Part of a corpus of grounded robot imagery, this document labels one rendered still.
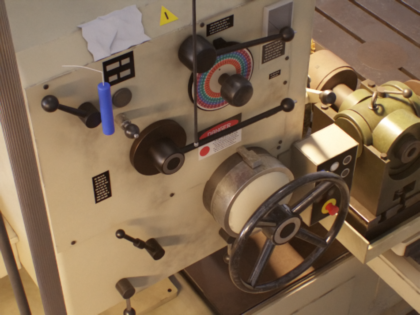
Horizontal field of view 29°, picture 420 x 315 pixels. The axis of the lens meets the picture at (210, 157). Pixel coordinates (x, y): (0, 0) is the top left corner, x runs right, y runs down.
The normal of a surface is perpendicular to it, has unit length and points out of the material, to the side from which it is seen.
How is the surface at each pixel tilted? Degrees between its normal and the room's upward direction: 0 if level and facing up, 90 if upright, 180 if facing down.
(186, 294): 0
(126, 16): 50
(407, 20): 0
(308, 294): 90
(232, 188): 44
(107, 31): 62
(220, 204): 70
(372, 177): 90
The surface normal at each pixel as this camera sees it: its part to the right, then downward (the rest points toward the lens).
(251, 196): 0.29, 0.28
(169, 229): 0.57, 0.56
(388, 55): 0.00, -0.73
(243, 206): 0.14, 0.48
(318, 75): -0.48, -0.36
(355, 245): -0.82, 0.39
